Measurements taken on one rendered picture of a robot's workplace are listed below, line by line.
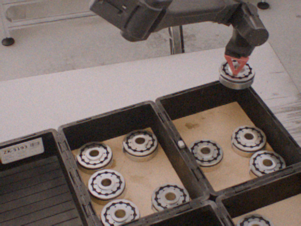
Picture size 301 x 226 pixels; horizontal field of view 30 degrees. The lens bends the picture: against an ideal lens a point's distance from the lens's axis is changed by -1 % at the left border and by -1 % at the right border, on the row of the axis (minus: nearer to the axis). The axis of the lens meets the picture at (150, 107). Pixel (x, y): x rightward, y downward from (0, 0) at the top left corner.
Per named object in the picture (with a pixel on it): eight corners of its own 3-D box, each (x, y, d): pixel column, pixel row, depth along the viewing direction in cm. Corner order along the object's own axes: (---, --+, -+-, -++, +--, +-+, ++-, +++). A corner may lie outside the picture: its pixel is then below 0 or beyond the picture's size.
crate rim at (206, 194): (56, 132, 162) (55, 126, 161) (152, 104, 170) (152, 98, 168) (100, 241, 135) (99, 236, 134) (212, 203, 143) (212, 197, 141)
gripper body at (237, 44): (257, 40, 157) (261, 18, 152) (246, 59, 150) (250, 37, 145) (235, 33, 159) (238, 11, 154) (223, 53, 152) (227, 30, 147)
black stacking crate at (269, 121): (153, 126, 177) (153, 100, 169) (237, 101, 184) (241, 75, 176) (209, 224, 150) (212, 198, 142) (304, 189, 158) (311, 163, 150)
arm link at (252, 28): (227, -14, 143) (208, 12, 147) (241, 10, 134) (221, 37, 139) (262, 2, 148) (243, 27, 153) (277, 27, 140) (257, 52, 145)
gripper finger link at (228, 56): (251, 68, 161) (256, 41, 155) (243, 82, 156) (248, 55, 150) (229, 61, 163) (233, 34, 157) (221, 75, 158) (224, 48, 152)
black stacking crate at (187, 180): (61, 154, 169) (56, 128, 161) (152, 127, 176) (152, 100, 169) (104, 262, 142) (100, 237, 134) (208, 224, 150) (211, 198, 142)
